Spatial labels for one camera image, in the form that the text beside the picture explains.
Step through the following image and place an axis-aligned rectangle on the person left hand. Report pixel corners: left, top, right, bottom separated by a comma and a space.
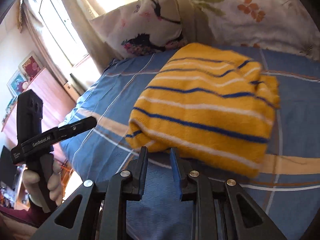
22, 161, 62, 207

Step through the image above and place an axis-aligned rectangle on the beige silhouette print pillow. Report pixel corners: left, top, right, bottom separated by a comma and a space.
91, 0, 187, 59

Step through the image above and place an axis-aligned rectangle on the beige sheer curtain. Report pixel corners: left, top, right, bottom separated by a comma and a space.
22, 0, 186, 71

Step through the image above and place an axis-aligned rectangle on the red flower framed picture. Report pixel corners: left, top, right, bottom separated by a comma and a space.
18, 51, 43, 81

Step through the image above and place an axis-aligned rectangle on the yellow striped knit sweater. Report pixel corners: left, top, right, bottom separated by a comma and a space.
126, 43, 280, 178

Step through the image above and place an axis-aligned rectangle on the blue plaid bed sheet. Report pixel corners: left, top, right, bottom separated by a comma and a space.
61, 43, 319, 239

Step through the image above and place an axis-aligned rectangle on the blue framed picture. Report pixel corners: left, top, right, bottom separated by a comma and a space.
7, 69, 26, 97

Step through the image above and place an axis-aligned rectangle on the white leaf print pillow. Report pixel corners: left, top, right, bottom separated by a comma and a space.
189, 0, 319, 61

